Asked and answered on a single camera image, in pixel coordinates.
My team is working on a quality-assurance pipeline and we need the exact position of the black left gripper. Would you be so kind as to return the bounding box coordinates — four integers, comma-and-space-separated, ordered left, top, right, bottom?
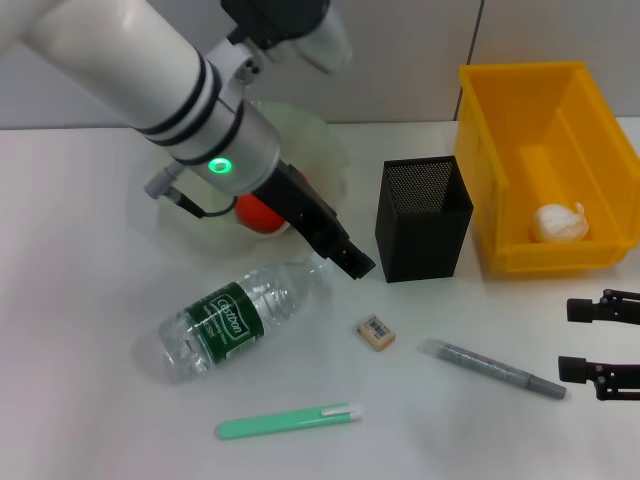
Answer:
252, 162, 377, 280

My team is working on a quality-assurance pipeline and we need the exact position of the white garlic bulb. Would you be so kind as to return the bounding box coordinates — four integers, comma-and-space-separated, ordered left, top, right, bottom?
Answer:
529, 201, 591, 244

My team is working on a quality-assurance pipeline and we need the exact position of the clear green-label water bottle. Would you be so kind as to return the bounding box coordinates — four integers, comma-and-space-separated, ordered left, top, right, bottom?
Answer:
158, 251, 335, 384

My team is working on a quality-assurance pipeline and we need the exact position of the orange toy fruit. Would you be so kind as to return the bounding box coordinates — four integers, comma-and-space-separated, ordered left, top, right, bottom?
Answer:
235, 172, 309, 236

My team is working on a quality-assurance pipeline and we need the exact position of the mint green pen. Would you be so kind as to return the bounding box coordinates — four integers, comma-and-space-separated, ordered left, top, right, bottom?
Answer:
215, 402, 365, 441

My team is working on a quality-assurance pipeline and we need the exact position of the black mesh pen holder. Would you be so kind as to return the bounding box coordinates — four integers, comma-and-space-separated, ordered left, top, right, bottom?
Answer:
374, 154, 475, 285

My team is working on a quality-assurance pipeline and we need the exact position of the beige eraser with barcode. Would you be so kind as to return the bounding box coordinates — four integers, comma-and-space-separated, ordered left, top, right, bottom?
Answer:
357, 313, 397, 353

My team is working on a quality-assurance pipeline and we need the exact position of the grey marker pen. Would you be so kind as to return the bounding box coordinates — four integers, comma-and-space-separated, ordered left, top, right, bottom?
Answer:
418, 338, 568, 401

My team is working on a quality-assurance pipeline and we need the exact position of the pale green wavy fruit plate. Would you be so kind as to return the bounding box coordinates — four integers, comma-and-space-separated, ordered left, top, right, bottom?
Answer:
149, 99, 351, 259

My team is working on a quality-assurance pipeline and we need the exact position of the yellow plastic bin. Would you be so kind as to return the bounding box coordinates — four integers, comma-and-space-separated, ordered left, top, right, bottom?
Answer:
453, 60, 636, 279

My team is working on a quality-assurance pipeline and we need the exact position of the left gripper cable with plug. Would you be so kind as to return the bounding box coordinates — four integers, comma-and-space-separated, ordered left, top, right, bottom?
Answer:
144, 167, 237, 220

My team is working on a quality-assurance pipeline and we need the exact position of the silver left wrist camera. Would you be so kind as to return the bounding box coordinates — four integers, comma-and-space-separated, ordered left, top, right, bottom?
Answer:
219, 0, 354, 76

